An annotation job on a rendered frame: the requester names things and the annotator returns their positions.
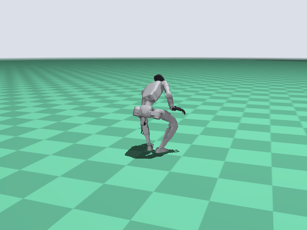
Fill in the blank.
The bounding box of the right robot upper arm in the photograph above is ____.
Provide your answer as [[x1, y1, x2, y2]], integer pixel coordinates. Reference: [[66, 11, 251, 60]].
[[161, 80, 172, 99]]

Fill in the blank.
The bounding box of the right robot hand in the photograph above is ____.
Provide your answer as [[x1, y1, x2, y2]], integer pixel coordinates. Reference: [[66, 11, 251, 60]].
[[172, 106, 185, 114]]

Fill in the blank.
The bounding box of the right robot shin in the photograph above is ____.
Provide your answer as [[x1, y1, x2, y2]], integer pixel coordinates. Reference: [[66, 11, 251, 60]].
[[159, 123, 178, 149]]

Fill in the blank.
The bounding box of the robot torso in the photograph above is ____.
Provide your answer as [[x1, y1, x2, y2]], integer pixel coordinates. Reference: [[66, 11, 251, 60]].
[[139, 80, 164, 118]]

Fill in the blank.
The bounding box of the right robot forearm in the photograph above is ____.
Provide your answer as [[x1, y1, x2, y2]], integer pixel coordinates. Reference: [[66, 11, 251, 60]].
[[167, 92, 174, 111]]

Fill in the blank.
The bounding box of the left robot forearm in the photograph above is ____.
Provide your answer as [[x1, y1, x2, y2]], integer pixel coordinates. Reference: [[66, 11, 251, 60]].
[[140, 117, 146, 126]]

